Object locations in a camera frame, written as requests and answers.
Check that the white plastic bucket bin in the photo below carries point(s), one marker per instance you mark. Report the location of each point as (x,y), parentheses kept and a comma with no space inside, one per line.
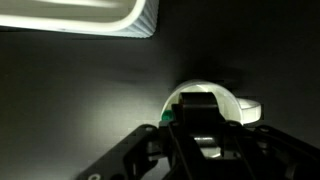
(122,18)

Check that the green white marker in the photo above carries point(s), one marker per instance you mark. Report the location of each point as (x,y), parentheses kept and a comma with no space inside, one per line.
(167,115)

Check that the white mug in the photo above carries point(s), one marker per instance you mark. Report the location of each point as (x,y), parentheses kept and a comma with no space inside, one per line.
(243,111)

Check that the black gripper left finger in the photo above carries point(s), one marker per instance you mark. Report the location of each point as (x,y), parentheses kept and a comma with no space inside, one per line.
(140,151)

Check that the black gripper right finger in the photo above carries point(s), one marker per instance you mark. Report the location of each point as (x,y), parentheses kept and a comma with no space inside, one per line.
(214,148)

